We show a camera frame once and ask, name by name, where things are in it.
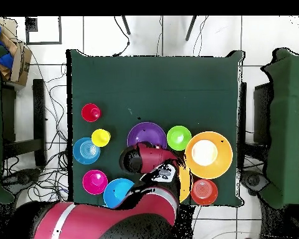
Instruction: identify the shallow blue bowl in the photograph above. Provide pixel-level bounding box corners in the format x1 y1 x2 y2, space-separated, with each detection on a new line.
72 137 101 166

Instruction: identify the dark green tablecloth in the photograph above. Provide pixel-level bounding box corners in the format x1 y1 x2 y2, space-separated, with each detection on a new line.
65 49 245 207

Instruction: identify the tangle of black cables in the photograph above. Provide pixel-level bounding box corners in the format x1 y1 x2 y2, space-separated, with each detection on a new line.
1 57 74 205

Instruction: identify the small orange bowl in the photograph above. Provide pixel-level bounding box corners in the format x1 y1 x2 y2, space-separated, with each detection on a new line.
190 179 219 206

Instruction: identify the cardboard box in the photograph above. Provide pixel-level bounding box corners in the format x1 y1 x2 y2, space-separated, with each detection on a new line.
0 17 32 87

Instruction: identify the black square floor frame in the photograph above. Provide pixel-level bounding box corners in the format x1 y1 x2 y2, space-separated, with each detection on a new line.
24 16 63 45

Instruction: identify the purple bowl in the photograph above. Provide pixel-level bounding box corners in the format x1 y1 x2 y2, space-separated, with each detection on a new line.
126 121 168 150

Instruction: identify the deep blue bowl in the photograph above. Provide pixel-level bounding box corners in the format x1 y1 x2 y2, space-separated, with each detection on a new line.
103 177 136 209

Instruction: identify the small green bowl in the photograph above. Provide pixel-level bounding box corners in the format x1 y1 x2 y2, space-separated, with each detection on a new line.
166 125 192 152

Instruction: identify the black floor cable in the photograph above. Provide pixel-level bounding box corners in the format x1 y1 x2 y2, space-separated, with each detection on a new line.
113 16 131 57

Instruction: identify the red cup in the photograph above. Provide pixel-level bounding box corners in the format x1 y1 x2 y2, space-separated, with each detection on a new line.
81 103 102 123

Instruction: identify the black pedestal foot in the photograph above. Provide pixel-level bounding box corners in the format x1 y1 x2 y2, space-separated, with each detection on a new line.
2 167 42 192
240 169 271 196

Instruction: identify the black bench stand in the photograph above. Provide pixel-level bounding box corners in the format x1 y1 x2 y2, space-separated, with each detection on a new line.
1 78 47 167

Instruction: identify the small pink bowl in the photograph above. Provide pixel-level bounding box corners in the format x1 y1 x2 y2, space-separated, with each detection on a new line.
82 169 108 195

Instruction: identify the black tripod leg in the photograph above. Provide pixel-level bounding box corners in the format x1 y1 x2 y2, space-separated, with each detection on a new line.
121 16 131 35
184 16 197 42

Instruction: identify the yellow cup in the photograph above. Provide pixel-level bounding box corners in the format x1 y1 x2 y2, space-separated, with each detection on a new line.
91 128 112 148

